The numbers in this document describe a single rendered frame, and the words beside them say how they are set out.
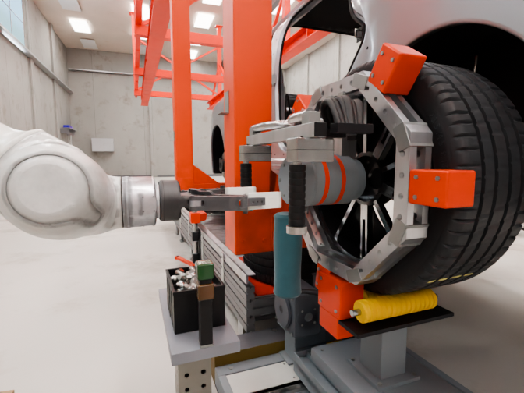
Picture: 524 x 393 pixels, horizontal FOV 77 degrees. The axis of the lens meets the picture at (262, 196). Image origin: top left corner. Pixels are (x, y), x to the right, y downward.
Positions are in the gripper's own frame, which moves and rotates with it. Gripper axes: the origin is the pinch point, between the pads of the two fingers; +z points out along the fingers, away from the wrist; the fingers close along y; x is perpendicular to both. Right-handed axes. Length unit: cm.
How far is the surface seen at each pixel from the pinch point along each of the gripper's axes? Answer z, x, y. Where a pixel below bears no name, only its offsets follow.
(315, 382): 30, -67, -29
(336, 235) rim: 39, -18, -30
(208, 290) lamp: -8.7, -23.4, -13.1
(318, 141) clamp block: 11.5, 11.1, 2.5
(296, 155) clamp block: 6.6, 8.3, 2.4
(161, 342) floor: -15, -82, -101
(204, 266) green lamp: -9.5, -17.4, -13.1
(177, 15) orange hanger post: 17, 139, -255
